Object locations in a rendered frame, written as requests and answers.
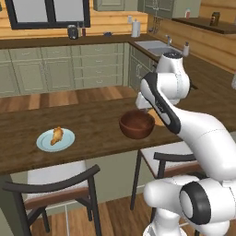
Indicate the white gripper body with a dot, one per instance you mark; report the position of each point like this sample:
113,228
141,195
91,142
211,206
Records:
142,101

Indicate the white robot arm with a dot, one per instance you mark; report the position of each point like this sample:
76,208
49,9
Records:
202,135

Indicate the brown wooden bowl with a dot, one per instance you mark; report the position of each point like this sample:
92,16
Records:
136,126

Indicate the chicken drumstick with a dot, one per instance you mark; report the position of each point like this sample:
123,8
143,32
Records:
56,135

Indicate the green base cupboards under sink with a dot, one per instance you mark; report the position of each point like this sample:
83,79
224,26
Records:
138,67

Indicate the grey sink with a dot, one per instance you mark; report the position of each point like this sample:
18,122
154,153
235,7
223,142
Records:
156,46

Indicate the black chair with white seat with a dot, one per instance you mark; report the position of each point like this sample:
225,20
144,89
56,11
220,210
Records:
166,153
58,181

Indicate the silver tap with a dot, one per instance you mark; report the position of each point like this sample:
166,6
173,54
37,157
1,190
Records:
168,40

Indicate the white soap dispenser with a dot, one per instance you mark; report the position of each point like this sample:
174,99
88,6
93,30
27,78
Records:
186,49

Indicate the white paper towel roll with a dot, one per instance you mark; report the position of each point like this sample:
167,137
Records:
135,28

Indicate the small dark blue dish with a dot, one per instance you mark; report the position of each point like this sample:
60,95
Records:
108,33

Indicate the green island base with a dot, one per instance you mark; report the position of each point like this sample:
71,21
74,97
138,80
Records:
113,175

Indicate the hanging kitchen tools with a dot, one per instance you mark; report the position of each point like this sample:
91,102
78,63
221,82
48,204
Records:
156,23

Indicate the light blue plate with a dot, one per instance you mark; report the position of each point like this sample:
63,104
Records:
66,139

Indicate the green base cupboard run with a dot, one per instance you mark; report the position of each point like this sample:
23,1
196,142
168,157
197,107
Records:
61,67

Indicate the red bottle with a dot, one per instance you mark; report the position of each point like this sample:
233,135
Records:
83,32

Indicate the red and white canister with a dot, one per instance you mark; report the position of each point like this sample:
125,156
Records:
187,13

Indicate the dark wooden shelf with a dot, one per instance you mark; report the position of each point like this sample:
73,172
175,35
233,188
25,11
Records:
212,26

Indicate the dark jar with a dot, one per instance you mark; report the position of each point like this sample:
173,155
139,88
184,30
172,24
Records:
215,19

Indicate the black framed window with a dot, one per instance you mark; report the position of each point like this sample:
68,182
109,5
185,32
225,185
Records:
49,12

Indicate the green wall cupboards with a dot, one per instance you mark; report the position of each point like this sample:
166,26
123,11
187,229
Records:
135,4

